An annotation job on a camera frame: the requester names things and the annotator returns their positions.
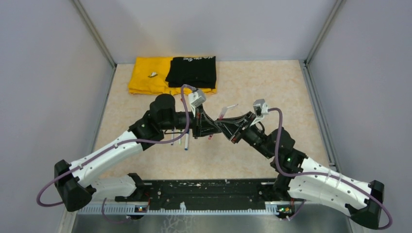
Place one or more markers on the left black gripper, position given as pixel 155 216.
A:
pixel 197 123

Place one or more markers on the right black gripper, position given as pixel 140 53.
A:
pixel 239 122

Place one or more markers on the clear pen cap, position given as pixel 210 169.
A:
pixel 222 113

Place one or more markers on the large white blue marker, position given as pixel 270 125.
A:
pixel 187 138

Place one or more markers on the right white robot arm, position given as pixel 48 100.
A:
pixel 301 177

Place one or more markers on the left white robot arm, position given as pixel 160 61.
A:
pixel 78 182

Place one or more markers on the black folded shirt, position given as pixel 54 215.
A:
pixel 198 72

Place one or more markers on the yellow folded shirt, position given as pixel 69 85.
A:
pixel 149 77

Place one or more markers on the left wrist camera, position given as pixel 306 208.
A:
pixel 196 99

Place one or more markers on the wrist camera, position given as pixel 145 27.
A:
pixel 196 99
pixel 260 107

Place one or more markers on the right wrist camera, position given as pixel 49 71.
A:
pixel 260 107

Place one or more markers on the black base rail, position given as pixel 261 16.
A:
pixel 211 197

